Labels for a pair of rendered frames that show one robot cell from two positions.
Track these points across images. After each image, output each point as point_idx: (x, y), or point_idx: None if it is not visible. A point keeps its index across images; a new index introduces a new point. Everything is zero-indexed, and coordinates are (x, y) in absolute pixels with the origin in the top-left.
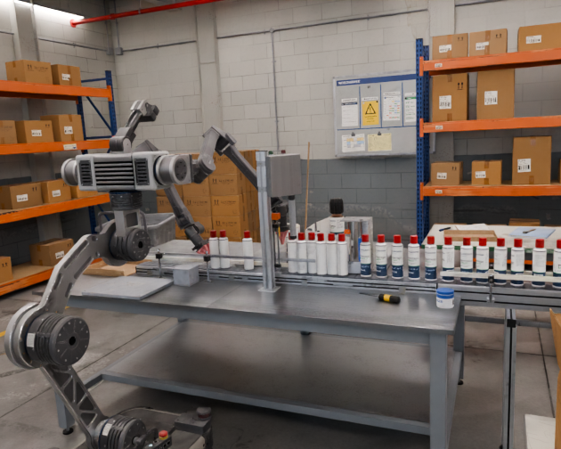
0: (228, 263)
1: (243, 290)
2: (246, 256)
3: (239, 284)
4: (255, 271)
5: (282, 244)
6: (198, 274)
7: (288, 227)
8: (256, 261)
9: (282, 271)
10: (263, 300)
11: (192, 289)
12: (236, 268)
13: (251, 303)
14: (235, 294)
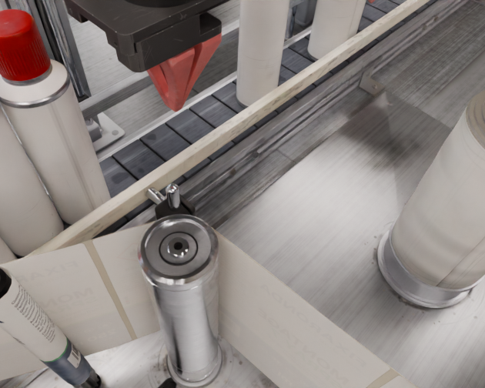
0: (314, 40)
1: (124, 76)
2: (229, 28)
3: (200, 85)
4: (213, 103)
5: (164, 102)
6: (303, 5)
7: (65, 1)
8: (265, 98)
9: (137, 177)
10: None
11: (234, 5)
12: (296, 74)
13: None
14: (107, 55)
